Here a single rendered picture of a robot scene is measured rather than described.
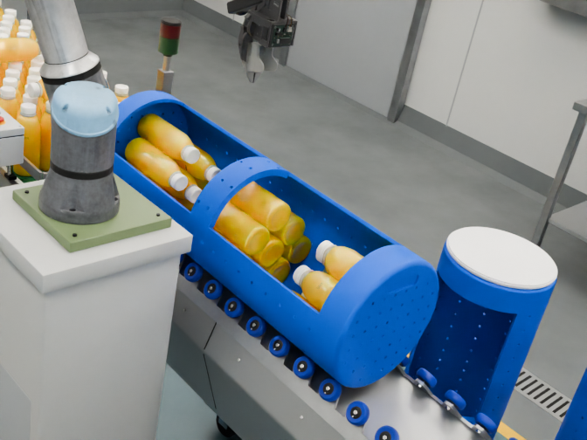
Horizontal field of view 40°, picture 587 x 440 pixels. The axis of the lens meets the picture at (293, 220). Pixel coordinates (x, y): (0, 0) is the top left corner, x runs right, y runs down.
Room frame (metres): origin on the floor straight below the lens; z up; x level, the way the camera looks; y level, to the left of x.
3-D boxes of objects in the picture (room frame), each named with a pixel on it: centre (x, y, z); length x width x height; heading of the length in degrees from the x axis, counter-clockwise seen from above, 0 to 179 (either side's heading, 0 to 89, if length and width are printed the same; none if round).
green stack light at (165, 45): (2.44, 0.49, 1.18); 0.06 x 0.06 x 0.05
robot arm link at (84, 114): (1.37, 0.41, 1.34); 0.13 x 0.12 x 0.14; 22
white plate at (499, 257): (1.79, -0.52, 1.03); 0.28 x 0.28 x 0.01
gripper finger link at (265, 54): (1.63, 0.12, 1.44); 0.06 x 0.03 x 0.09; 47
